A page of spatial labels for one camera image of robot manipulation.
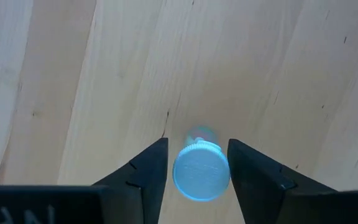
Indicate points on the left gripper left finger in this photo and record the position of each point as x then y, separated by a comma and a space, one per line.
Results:
73, 208

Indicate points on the green medicine bottle white cap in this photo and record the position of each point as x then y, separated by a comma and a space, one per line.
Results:
201, 174

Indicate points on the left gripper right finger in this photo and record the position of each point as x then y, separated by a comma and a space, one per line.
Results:
291, 208

